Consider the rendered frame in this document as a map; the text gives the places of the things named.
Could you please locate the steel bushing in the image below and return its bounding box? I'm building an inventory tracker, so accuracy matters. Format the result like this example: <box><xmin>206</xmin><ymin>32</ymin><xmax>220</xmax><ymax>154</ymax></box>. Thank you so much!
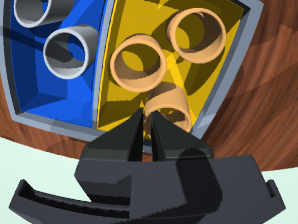
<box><xmin>14</xmin><ymin>0</ymin><xmax>74</xmax><ymax>28</ymax></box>
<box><xmin>43</xmin><ymin>24</ymin><xmax>100</xmax><ymax>79</ymax></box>

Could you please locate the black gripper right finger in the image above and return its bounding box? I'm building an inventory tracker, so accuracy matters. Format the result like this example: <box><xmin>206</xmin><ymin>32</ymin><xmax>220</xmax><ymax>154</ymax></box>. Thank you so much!
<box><xmin>151</xmin><ymin>110</ymin><xmax>214</xmax><ymax>161</ymax></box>

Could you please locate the grey divided tray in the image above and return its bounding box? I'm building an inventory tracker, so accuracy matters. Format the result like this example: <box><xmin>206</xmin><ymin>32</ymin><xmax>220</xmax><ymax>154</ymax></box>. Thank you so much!
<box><xmin>0</xmin><ymin>0</ymin><xmax>264</xmax><ymax>142</ymax></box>

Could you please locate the bronze bushing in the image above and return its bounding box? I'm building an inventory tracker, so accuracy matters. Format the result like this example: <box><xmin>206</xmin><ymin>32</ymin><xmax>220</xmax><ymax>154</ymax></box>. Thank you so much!
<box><xmin>143</xmin><ymin>82</ymin><xmax>192</xmax><ymax>138</ymax></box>
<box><xmin>110</xmin><ymin>33</ymin><xmax>167</xmax><ymax>92</ymax></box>
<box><xmin>165</xmin><ymin>8</ymin><xmax>226</xmax><ymax>64</ymax></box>

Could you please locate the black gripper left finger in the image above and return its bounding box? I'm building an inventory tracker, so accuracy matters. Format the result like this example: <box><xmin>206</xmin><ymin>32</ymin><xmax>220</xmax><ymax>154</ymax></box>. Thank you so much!
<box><xmin>79</xmin><ymin>107</ymin><xmax>144</xmax><ymax>161</ymax></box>

